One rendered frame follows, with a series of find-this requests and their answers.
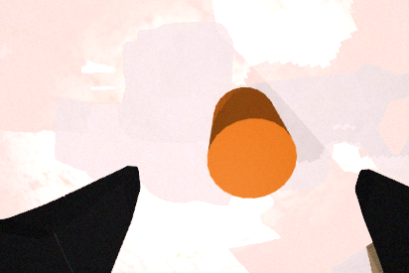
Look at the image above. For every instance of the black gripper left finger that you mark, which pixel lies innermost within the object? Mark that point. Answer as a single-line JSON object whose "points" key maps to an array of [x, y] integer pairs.
{"points": [[80, 232]]}

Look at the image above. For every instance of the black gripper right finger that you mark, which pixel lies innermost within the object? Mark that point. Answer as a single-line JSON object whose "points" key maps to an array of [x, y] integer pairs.
{"points": [[384, 205]]}

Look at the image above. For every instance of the orange knob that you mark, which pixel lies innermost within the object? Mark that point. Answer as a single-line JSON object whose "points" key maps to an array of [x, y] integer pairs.
{"points": [[250, 152]]}

